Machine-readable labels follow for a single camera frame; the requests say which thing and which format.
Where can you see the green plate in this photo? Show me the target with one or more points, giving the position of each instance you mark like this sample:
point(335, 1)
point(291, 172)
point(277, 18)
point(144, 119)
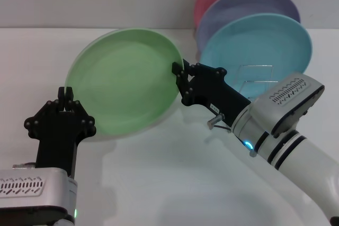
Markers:
point(119, 83)

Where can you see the light blue plate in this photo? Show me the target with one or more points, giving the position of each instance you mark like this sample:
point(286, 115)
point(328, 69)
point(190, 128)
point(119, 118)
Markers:
point(251, 40)

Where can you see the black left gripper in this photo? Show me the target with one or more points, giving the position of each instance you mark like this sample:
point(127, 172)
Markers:
point(57, 144)

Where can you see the purple plate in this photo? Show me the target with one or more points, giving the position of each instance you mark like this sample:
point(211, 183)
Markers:
point(246, 6)

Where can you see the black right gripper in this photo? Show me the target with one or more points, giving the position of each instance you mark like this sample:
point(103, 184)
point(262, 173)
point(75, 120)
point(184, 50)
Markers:
point(217, 96)

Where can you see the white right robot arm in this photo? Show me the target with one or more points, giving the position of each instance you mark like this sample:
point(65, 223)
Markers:
point(291, 152)

